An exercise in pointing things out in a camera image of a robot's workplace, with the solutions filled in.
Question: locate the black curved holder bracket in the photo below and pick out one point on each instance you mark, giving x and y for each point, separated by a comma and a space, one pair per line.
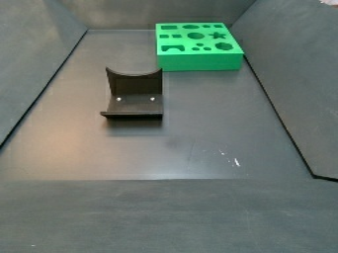
134, 88

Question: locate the green shape sorter block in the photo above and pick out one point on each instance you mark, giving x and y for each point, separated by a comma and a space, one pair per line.
195, 47

